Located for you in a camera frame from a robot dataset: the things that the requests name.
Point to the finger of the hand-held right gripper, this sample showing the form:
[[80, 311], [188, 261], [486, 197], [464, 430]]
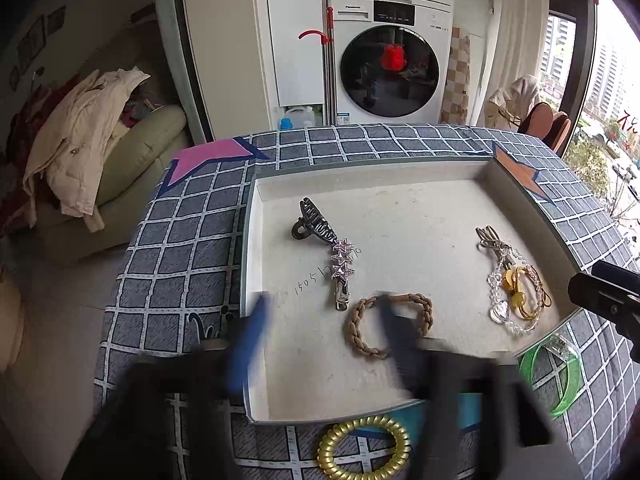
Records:
[[607, 290]]

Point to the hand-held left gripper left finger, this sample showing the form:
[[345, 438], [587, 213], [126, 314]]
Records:
[[250, 340]]

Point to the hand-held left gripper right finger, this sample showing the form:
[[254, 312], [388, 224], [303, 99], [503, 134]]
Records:
[[400, 340]]

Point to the pink star hair clip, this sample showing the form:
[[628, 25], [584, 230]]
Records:
[[342, 265]]

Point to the beige rabbit hair clip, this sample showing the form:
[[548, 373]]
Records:
[[492, 242]]

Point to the shallow grey-green cardboard box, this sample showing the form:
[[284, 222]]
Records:
[[400, 210]]

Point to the black claw hair clip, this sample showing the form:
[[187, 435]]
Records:
[[312, 222]]

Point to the grey plaid tablecloth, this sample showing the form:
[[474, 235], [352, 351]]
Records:
[[190, 240]]

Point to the red window sticker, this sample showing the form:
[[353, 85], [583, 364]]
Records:
[[629, 127]]

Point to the beige sofa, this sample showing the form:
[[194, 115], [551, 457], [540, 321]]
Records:
[[140, 160]]

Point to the white cloth on chair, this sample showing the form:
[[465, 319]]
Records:
[[522, 95]]

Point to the blue-capped bottle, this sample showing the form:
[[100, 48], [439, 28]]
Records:
[[285, 124]]

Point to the white plastic jug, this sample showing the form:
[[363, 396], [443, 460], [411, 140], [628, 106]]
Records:
[[301, 116]]

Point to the cream jacket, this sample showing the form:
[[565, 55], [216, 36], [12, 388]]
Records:
[[75, 145]]

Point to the checkered hanging cloth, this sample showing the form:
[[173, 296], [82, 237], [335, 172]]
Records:
[[457, 75]]

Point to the white washing machine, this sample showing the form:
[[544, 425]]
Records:
[[390, 60]]

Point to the dark red clothes pile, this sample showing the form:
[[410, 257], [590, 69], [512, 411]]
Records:
[[22, 160]]

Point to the white tall cabinet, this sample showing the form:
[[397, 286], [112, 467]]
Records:
[[290, 35]]

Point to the dark picture frame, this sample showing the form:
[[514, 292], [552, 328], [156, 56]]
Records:
[[24, 49], [56, 18], [37, 35]]

